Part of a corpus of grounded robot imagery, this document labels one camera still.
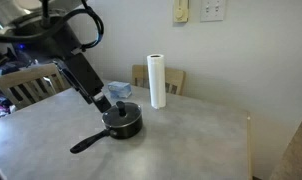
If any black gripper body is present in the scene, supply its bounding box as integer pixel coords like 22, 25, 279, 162
54, 53, 105, 105

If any glass lid with black knob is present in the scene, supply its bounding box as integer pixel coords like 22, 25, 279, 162
101, 100, 143, 128

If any blue tissue box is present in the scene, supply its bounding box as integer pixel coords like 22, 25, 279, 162
107, 80, 133, 100

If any white paper towel roll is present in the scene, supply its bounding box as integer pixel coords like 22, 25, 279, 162
146, 53, 167, 110

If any light wooden slat-back chair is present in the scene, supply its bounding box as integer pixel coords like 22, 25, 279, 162
0, 63, 71, 111

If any dark bags pile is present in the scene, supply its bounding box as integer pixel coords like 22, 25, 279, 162
0, 48, 34, 78

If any black pot with long handle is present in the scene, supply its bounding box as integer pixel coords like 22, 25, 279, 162
69, 101, 144, 155

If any long black robot cable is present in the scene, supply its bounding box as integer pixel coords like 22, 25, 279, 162
0, 0, 105, 51

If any wooden chair with solid top rail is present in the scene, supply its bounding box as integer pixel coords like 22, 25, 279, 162
131, 64, 187, 97

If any beige wall thermostat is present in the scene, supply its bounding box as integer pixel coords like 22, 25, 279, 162
173, 0, 190, 24

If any white light switch plate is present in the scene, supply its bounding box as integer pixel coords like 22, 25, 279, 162
200, 0, 227, 23

